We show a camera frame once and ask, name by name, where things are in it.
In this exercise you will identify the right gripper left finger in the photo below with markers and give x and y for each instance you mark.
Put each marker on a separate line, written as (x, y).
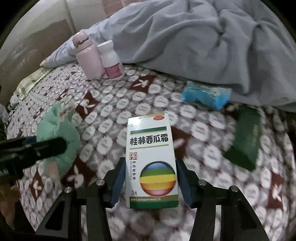
(114, 180)

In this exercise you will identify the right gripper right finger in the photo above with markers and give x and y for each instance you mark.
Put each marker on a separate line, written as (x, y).
(188, 183)

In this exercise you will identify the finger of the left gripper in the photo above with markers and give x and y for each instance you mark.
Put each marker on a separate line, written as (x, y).
(23, 149)

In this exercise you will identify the white green medicine box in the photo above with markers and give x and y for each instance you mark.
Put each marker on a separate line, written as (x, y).
(151, 173)

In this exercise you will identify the dark green snack wrapper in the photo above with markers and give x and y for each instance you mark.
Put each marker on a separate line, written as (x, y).
(244, 149)

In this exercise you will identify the blue plastic snack packet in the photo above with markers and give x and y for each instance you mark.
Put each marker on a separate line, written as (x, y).
(212, 97)

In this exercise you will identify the person's left hand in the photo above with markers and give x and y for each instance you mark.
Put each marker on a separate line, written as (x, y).
(9, 196)

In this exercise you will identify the patterned maroon bed sheet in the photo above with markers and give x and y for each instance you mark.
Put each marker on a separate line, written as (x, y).
(200, 136)

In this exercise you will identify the white medicine bottle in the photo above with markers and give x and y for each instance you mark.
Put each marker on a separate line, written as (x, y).
(111, 61)

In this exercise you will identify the pink thermos bottle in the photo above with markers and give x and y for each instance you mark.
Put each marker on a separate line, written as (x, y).
(87, 56)

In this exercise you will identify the grey blue duvet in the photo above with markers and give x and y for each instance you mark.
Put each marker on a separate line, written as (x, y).
(244, 45)

